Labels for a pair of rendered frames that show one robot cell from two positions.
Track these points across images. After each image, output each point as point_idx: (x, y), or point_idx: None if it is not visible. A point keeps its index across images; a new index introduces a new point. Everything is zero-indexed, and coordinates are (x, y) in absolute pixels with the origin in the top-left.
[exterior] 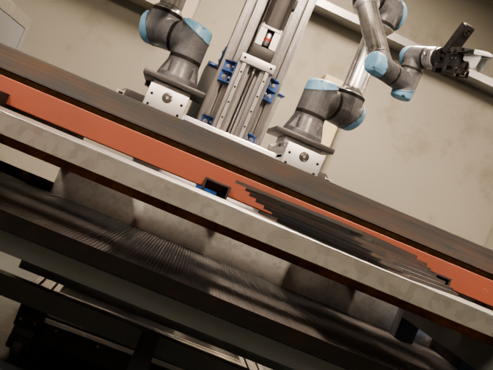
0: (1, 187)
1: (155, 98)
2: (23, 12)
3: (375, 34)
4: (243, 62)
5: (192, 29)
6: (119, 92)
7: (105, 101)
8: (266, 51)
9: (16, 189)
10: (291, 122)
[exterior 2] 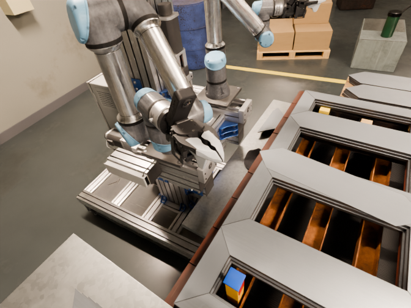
0: (276, 299)
1: (207, 172)
2: (95, 249)
3: (253, 16)
4: None
5: None
6: (145, 178)
7: None
8: (185, 69)
9: (262, 286)
10: (218, 93)
